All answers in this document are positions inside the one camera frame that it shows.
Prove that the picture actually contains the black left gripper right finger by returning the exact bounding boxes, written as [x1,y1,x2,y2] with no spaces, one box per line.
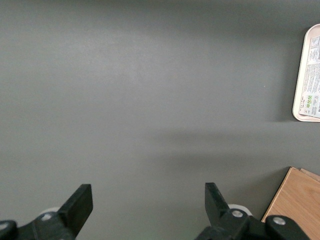
[197,182,266,240]

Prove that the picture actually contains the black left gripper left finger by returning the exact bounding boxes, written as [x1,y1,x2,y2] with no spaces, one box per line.
[17,184,94,240]

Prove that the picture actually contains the wooden drawer cabinet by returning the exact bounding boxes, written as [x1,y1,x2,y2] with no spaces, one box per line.
[261,166,320,240]

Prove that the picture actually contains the beige plastic tray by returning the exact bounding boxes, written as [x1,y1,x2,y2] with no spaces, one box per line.
[291,23,320,123]

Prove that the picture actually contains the red tartan shortbread box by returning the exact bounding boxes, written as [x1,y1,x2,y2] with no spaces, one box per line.
[298,34,320,120]

